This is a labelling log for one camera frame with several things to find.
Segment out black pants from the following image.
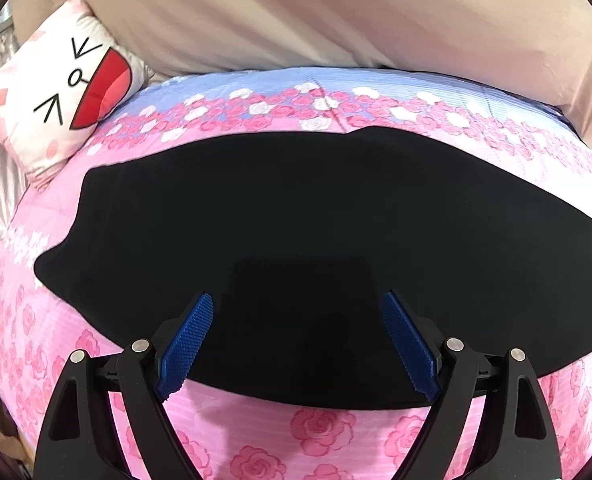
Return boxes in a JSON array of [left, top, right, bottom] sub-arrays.
[[34, 127, 592, 410]]

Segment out pink floral bed sheet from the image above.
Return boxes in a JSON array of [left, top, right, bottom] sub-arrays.
[[0, 68, 592, 479]]

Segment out white cartoon face pillow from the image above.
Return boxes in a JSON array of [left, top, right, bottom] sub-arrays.
[[0, 0, 148, 186]]

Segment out beige curtain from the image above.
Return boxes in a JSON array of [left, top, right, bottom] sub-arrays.
[[10, 0, 592, 149]]

